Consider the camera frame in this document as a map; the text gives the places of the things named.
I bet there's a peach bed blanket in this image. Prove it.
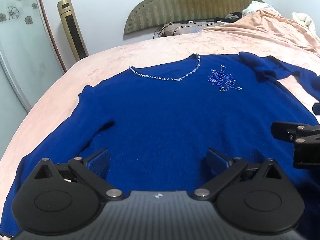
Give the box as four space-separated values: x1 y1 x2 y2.
0 8 320 175

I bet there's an olive striped padded headboard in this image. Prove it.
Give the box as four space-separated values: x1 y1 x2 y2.
123 0 263 40

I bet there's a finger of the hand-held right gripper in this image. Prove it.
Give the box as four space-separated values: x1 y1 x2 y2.
292 137 320 169
271 121 320 143

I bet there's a blue beaded knit sweater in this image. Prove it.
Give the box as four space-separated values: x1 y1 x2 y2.
0 51 320 238

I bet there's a white crumpled cloth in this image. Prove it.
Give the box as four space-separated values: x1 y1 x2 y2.
242 0 320 39

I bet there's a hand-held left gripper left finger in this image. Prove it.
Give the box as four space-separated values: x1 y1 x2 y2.
32 148 123 202

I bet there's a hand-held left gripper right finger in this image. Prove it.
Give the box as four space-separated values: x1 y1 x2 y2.
193 147 288 201

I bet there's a black cable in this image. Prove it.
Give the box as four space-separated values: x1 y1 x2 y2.
154 24 166 38

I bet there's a dark cloth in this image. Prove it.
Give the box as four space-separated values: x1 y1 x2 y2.
214 12 243 22

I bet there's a gold tower fan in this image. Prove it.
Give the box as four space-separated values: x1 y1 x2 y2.
57 0 90 62

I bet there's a frosted glass wardrobe door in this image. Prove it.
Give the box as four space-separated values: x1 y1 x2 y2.
0 55 28 157
0 0 63 112

